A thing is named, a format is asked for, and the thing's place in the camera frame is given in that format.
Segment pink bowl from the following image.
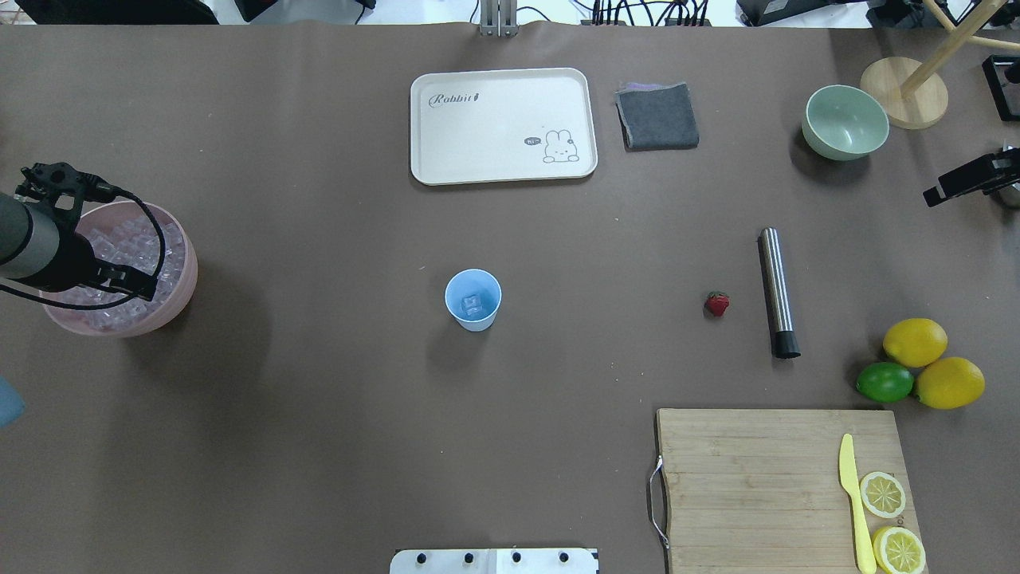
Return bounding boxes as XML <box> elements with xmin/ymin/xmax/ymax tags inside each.
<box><xmin>40</xmin><ymin>201</ymin><xmax>198</xmax><ymax>338</ymax></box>

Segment black frame stand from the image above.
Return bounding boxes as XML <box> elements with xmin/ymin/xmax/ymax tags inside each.
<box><xmin>981</xmin><ymin>55</ymin><xmax>1019</xmax><ymax>121</ymax></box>

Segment red strawberry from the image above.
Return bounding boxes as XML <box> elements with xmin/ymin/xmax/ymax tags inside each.
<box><xmin>704</xmin><ymin>291</ymin><xmax>730</xmax><ymax>317</ymax></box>

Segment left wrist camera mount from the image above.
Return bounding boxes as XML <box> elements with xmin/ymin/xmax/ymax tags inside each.
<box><xmin>14</xmin><ymin>163</ymin><xmax>124</xmax><ymax>232</ymax></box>

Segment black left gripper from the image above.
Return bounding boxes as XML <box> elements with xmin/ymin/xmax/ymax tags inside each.
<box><xmin>32</xmin><ymin>229</ymin><xmax>158</xmax><ymax>301</ymax></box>

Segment yellow lemon upper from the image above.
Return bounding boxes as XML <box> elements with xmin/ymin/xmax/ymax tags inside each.
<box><xmin>882</xmin><ymin>317</ymin><xmax>948</xmax><ymax>368</ymax></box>

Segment pile of clear ice cubes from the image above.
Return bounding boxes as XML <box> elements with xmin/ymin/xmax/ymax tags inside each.
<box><xmin>57</xmin><ymin>214</ymin><xmax>186</xmax><ymax>332</ymax></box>

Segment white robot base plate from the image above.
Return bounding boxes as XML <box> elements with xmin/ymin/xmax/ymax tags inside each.
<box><xmin>389</xmin><ymin>546</ymin><xmax>600</xmax><ymax>573</ymax></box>

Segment lemon half upper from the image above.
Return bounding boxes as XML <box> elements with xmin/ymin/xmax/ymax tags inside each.
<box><xmin>859</xmin><ymin>471</ymin><xmax>907</xmax><ymax>520</ymax></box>

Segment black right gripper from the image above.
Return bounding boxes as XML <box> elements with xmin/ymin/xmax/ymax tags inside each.
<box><xmin>923</xmin><ymin>149</ymin><xmax>1019</xmax><ymax>207</ymax></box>

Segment aluminium camera post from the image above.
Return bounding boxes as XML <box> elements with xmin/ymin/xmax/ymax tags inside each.
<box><xmin>478</xmin><ymin>0</ymin><xmax>520</xmax><ymax>37</ymax></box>

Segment lemon half lower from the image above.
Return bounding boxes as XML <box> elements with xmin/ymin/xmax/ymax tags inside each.
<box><xmin>872</xmin><ymin>526</ymin><xmax>928</xmax><ymax>573</ymax></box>

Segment mint green bowl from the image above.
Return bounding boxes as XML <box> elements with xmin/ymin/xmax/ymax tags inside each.
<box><xmin>801</xmin><ymin>85</ymin><xmax>890</xmax><ymax>161</ymax></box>

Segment steel muddler with black tip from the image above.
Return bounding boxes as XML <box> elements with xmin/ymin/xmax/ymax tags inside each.
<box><xmin>759</xmin><ymin>226</ymin><xmax>801</xmax><ymax>360</ymax></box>

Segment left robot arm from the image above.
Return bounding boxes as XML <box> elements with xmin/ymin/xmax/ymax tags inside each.
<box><xmin>2</xmin><ymin>192</ymin><xmax>197</xmax><ymax>337</ymax></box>

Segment green lime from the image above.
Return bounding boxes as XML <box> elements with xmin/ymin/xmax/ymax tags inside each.
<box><xmin>855</xmin><ymin>362</ymin><xmax>915</xmax><ymax>403</ymax></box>

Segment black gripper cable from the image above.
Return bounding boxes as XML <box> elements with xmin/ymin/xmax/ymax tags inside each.
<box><xmin>0</xmin><ymin>187</ymin><xmax>167</xmax><ymax>311</ymax></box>

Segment yellow lemon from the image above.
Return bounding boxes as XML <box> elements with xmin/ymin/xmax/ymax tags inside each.
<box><xmin>914</xmin><ymin>357</ymin><xmax>985</xmax><ymax>410</ymax></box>
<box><xmin>882</xmin><ymin>317</ymin><xmax>948</xmax><ymax>368</ymax></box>

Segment yellow lemon lower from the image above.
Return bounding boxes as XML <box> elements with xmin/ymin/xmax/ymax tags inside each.
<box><xmin>914</xmin><ymin>357</ymin><xmax>985</xmax><ymax>410</ymax></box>

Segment yellow plastic knife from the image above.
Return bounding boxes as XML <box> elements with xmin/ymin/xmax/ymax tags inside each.
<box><xmin>838</xmin><ymin>434</ymin><xmax>877</xmax><ymax>573</ymax></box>

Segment grey folded cloth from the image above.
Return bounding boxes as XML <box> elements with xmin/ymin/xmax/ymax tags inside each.
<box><xmin>614</xmin><ymin>81</ymin><xmax>700</xmax><ymax>151</ymax></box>

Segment wooden stand with round base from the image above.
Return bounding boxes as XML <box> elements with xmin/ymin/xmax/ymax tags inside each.
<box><xmin>860</xmin><ymin>1</ymin><xmax>1019</xmax><ymax>131</ymax></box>

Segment cream rabbit tray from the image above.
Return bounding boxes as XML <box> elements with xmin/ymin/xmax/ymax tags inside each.
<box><xmin>410</xmin><ymin>68</ymin><xmax>598</xmax><ymax>187</ymax></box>

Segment lemon half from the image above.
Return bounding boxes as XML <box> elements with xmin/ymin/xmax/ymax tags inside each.
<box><xmin>859</xmin><ymin>471</ymin><xmax>907</xmax><ymax>520</ymax></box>
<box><xmin>872</xmin><ymin>526</ymin><xmax>928</xmax><ymax>573</ymax></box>

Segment light blue plastic cup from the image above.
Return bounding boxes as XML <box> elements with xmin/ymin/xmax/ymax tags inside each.
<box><xmin>444</xmin><ymin>269</ymin><xmax>502</xmax><ymax>332</ymax></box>

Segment clear ice cube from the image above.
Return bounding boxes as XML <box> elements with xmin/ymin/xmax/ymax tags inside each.
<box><xmin>461</xmin><ymin>293</ymin><xmax>488</xmax><ymax>320</ymax></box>

